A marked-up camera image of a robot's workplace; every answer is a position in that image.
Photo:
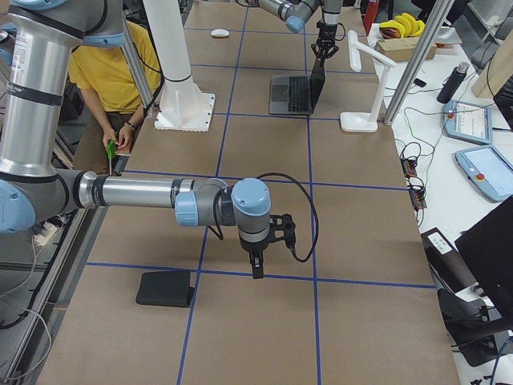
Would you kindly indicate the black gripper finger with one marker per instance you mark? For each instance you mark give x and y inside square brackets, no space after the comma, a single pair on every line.
[317,51]
[331,51]
[257,263]

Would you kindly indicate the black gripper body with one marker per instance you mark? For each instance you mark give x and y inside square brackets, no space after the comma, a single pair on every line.
[326,35]
[253,249]

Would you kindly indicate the grey laptop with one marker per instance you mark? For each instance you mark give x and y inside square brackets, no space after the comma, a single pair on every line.
[297,95]

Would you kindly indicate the black mouse pad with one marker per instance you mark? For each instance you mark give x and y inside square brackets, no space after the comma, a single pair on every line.
[165,288]

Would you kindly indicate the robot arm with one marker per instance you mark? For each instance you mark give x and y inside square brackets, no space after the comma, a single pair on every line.
[81,41]
[295,15]

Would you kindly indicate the white desk lamp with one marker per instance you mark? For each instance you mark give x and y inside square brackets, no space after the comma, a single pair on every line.
[365,118]

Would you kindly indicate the white computer mouse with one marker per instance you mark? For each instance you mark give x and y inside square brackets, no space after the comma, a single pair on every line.
[220,33]

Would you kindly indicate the cardboard box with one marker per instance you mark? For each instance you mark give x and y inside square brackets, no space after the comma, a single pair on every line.
[399,50]

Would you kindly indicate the bunch of bananas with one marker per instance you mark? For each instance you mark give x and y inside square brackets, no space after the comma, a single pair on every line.
[402,26]

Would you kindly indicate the small black square device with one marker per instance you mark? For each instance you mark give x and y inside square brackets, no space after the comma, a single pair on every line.
[419,83]

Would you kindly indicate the black water bottle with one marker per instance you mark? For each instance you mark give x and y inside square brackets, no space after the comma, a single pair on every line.
[453,82]

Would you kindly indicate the orange circuit board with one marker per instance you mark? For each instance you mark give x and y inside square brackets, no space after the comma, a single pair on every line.
[409,166]

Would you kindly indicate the blue teach pendant far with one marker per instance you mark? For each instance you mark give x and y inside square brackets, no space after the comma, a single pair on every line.
[468,122]

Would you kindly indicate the blue teach pendant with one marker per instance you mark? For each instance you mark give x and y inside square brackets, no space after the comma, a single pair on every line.
[468,122]
[488,169]

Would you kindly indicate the blue teach pendant near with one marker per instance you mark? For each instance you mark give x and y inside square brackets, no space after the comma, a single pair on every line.
[488,169]

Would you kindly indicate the person in yellow shirt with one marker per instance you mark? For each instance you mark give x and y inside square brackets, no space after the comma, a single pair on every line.
[109,91]

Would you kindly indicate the white power strip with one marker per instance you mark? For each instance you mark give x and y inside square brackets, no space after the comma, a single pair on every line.
[47,232]

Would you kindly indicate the black monitor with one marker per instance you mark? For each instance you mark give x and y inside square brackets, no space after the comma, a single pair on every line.
[486,248]

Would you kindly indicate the aluminium frame post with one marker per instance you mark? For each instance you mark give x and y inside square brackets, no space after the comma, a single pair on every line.
[435,20]

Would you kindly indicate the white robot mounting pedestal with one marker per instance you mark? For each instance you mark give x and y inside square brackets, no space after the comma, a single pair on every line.
[183,106]

